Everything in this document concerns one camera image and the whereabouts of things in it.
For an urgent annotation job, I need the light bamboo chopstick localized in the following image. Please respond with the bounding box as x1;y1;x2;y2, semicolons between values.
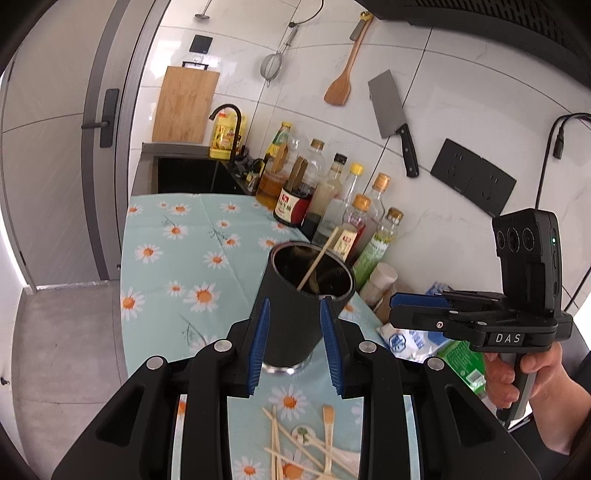
296;226;341;291

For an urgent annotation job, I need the green label yellow cap bottle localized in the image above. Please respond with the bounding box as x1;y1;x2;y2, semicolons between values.
263;121;294;162

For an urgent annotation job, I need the cleaver with black handle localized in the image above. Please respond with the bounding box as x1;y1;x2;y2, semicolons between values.
368;69;420;178

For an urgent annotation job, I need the spice jar beige lid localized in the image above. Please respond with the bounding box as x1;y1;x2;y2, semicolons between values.
360;263;398;308

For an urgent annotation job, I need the yellow grey peeler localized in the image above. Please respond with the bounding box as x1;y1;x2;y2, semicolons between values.
348;10;374;42

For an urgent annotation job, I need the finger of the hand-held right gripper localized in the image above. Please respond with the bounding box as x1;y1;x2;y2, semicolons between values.
387;305;490;343
389;290;509;319

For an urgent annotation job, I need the grey door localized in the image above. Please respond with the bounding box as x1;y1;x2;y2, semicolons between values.
0;0;153;296

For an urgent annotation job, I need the yellow oil jug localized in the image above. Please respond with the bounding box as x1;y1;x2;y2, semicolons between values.
210;114;247;160

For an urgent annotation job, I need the green label gold cap bottle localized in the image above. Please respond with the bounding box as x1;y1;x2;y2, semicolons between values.
353;208;404;287

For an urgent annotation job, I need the clear bottle gold cap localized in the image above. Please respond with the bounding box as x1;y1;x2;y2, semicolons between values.
365;173;392;222

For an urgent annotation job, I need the person's right hand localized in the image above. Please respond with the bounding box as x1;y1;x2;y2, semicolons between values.
482;344;578;457

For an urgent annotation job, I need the black kitchen sink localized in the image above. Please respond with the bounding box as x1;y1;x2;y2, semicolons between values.
141;142;257;197

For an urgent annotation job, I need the person's right forearm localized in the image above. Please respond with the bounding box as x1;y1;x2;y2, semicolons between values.
566;348;591;467

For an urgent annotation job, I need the black kitchen faucet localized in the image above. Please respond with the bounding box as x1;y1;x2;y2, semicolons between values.
209;104;244;160

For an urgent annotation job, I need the hanging metal strainer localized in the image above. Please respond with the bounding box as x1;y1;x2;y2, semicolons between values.
262;23;300;88

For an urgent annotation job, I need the black power cable with plug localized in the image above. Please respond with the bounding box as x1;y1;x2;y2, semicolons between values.
536;113;591;208

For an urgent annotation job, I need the wooden cutting board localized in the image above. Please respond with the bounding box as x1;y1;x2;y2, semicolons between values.
152;61;221;145

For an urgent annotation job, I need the black door handle lock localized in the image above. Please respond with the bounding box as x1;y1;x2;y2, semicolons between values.
82;89;120;148

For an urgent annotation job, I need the black range hood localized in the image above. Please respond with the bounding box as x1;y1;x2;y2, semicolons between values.
360;0;591;112

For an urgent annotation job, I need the green sugar bag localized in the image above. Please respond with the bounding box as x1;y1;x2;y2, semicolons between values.
436;339;488;400

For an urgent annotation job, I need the black cylindrical utensil holder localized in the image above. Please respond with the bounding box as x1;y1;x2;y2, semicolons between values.
247;241;357;376

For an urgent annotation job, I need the soy sauce bottle red label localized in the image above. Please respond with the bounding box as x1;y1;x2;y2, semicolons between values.
273;157;319;228

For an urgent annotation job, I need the white spoon green print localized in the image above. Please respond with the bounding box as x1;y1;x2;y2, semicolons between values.
288;425;361;462

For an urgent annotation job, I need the wooden spatula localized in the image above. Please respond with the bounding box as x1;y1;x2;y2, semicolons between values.
323;18;372;107

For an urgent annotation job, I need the white blue salt bag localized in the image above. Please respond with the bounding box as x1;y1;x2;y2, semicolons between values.
379;281;448;358

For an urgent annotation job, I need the thin black wall cable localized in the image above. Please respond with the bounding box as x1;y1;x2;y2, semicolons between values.
288;0;326;28

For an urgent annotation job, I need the black wall socket panel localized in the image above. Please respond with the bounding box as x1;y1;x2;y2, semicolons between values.
430;138;517;217

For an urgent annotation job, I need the daisy print tablecloth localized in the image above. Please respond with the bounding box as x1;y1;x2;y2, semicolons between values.
119;193;416;480

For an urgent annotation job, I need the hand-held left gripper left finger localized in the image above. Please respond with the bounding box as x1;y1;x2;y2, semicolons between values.
51;298;271;480

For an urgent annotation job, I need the clear bottle brown cap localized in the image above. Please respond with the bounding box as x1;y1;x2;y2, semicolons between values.
305;138;331;185

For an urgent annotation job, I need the clear bottle yellow cap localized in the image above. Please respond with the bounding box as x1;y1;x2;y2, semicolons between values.
323;162;365;245

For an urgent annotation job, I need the clear bottle black cap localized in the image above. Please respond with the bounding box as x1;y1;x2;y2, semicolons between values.
302;153;348;241

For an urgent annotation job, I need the cream spoon peach handle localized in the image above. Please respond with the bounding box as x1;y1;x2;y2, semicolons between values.
321;405;335;476

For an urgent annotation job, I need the brown spice jar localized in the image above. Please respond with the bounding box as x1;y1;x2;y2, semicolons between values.
374;281;414;324

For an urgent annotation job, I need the bunch of wooden chopsticks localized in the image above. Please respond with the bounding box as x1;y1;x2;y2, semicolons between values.
262;405;361;480

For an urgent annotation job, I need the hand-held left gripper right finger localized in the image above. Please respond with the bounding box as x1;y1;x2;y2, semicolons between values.
320;295;541;480

